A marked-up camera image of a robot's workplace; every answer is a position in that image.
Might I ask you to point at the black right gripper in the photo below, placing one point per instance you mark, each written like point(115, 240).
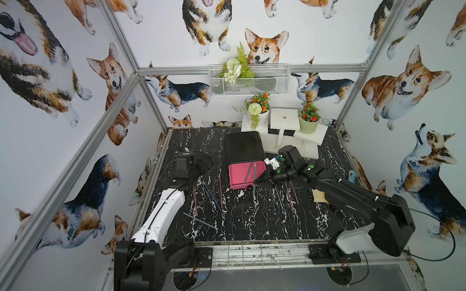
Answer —
point(270, 170)

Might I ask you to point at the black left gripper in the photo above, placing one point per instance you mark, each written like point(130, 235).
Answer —
point(198, 169)

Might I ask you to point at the black drawer cabinet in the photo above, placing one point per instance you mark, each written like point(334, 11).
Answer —
point(243, 147)

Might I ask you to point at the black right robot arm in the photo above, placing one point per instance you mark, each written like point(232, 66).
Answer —
point(390, 224)

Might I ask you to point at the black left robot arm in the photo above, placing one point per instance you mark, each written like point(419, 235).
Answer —
point(142, 262)

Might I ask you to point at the red pencil near drawer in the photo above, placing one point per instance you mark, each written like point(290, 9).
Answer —
point(221, 192)

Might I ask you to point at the dark blue pencil left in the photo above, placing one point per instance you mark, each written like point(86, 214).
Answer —
point(209, 191)

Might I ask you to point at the dark blue pencil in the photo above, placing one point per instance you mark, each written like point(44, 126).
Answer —
point(280, 198)
point(209, 191)

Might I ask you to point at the red pencil right group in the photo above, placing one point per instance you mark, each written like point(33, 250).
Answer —
point(289, 198)

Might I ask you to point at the white wooden stand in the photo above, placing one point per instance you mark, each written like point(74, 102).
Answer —
point(281, 127)

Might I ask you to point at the dark blue pencil right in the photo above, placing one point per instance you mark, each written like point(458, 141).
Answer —
point(280, 198)

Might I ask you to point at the yellow sticky note pad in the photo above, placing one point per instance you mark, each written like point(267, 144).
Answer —
point(318, 196)

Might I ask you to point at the green pot red flowers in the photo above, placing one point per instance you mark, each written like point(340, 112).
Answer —
point(309, 118)

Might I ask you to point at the white pot orange flowers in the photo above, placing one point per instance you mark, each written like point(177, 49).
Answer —
point(257, 107)

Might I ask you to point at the teal plastic scoop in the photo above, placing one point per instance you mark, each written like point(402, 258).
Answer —
point(352, 175)

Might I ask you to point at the green fern with white flowers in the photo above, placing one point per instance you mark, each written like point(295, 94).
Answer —
point(237, 68)

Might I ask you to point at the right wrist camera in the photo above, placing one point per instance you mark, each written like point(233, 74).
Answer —
point(272, 162)

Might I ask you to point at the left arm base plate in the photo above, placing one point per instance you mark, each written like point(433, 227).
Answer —
point(187, 257)

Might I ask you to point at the white wire basket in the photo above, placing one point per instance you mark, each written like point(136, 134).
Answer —
point(271, 79)

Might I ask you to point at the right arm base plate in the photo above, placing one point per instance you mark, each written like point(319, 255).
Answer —
point(330, 254)

